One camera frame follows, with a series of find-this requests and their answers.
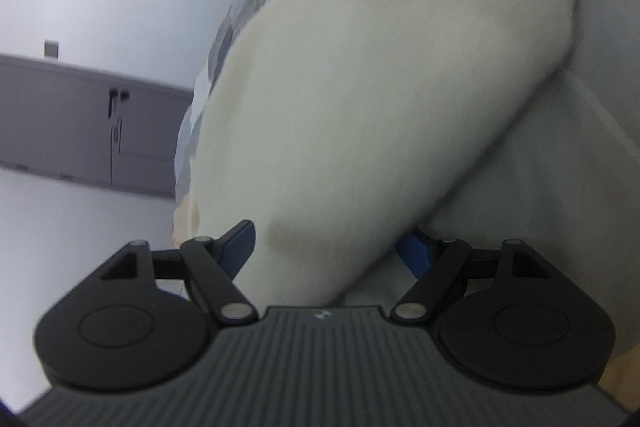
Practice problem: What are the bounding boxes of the cream striped sweater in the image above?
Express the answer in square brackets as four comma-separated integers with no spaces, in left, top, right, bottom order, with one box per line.
[172,0,576,308]

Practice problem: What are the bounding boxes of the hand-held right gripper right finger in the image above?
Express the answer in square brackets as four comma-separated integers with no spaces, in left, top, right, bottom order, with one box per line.
[391,228,551,323]

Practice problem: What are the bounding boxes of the grey door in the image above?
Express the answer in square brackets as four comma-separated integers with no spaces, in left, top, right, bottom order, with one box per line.
[0,52,196,200]

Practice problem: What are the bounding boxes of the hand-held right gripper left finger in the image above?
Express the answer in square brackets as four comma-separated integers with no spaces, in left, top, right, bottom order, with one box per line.
[100,220,258,327]

